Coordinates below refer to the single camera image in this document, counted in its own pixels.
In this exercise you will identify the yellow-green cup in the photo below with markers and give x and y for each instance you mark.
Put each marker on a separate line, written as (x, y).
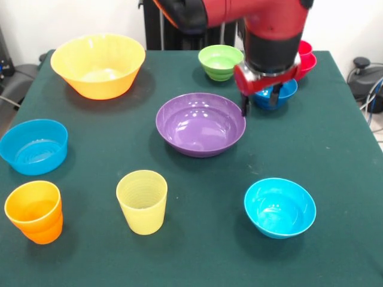
(142, 215)

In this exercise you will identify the dark blue bowl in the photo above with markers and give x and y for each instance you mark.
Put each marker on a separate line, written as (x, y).
(287, 95)

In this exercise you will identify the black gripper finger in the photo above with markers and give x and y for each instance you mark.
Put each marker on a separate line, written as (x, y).
(275, 94)
(245, 106)

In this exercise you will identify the red-pink bowl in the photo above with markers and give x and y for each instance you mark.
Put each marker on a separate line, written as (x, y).
(308, 67)

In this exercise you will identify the cyan bowl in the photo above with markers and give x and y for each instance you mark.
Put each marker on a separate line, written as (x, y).
(279, 212)

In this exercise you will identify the large purple bowl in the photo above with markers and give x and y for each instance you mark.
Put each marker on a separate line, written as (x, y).
(200, 134)

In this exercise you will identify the dark green tablecloth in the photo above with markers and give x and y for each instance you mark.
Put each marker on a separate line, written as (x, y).
(179, 263)

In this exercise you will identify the large orange bowl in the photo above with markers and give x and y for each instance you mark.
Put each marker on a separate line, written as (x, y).
(89, 59)

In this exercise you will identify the red-pink cup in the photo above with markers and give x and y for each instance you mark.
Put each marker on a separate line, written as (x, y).
(305, 48)

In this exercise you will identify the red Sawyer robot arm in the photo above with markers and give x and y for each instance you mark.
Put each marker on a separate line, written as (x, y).
(269, 30)

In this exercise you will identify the black device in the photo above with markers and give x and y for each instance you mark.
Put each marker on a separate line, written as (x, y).
(6, 65)

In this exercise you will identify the grey pedestal foot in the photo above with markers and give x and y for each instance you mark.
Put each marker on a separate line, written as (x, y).
(368, 77)
(21, 77)

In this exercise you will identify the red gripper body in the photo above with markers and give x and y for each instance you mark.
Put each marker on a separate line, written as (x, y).
(251, 85)

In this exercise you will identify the blue ribbed bowl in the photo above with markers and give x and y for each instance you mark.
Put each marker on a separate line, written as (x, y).
(33, 155)

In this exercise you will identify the green bowl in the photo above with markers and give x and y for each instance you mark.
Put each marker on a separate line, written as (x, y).
(218, 65)

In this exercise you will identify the orange cup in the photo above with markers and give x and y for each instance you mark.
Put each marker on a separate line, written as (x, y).
(36, 227)

